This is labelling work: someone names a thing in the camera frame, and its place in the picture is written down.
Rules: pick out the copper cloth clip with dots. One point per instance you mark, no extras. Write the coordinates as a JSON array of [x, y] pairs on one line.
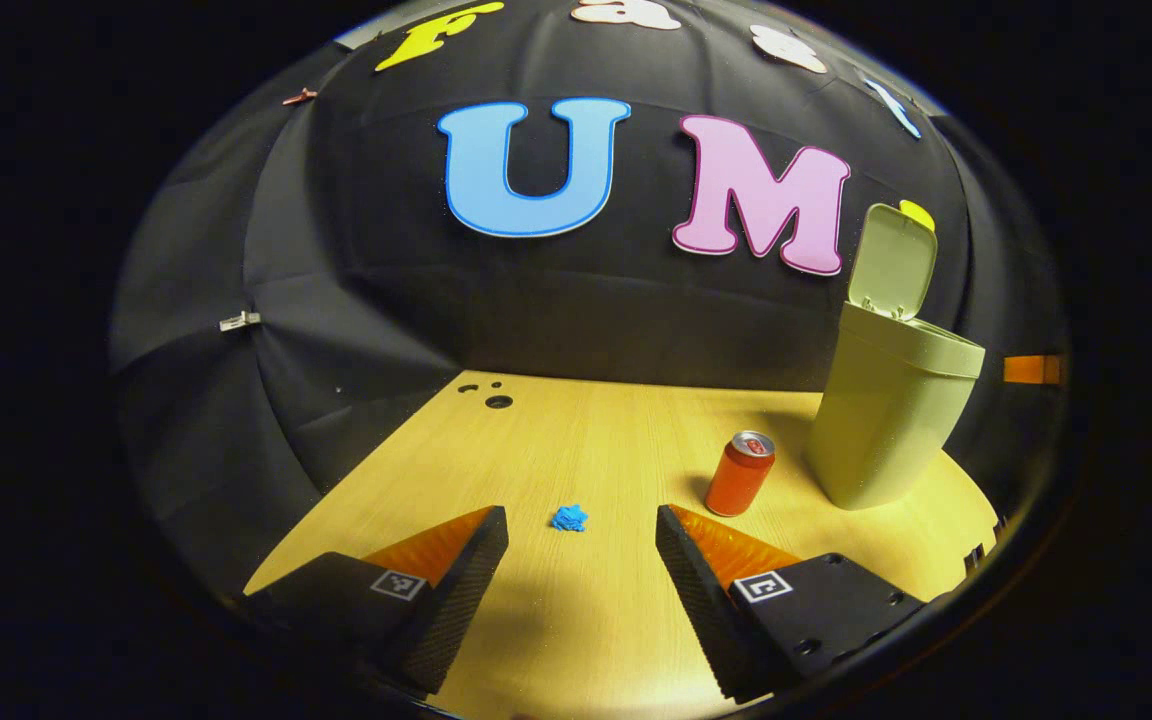
[[299, 97]]

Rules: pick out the blue paper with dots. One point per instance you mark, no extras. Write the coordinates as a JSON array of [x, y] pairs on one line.
[[569, 518]]

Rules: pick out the orange pop can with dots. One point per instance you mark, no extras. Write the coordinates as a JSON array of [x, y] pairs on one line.
[[739, 480]]

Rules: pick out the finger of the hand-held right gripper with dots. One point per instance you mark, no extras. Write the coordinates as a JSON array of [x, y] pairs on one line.
[[1026, 369]]

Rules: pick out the wooden desktop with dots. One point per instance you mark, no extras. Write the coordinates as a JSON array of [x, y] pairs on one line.
[[586, 450]]

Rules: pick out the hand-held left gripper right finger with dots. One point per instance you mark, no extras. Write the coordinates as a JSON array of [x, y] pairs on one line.
[[701, 610]]

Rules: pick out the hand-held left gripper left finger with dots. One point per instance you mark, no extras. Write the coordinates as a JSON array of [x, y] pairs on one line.
[[456, 610]]

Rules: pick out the black backdrop cloth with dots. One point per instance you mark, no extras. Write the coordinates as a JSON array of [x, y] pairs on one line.
[[386, 300]]

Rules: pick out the pale green desktop garbage bin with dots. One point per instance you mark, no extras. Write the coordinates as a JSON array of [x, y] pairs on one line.
[[886, 420]]

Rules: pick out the white cloth clip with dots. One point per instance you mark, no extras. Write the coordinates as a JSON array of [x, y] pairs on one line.
[[239, 321]]

